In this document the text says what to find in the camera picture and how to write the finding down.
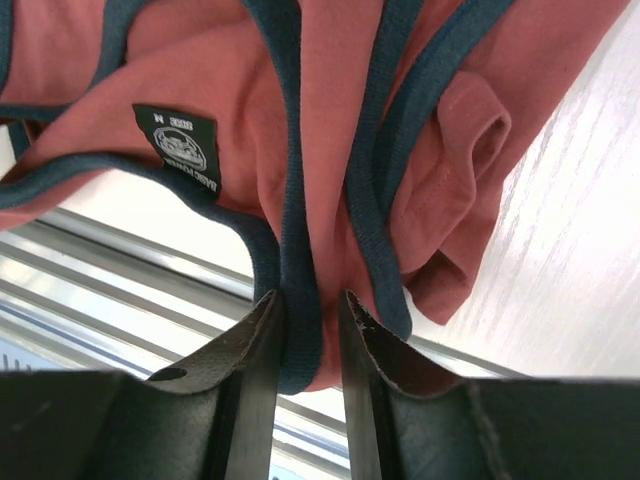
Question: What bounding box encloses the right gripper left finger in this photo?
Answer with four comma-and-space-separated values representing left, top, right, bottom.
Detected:
1, 291, 284, 479

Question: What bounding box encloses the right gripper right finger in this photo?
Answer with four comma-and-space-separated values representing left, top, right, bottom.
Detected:
339, 291, 639, 479

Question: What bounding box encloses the red tank top blue trim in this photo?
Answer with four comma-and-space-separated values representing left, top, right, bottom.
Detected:
1, 1, 626, 395

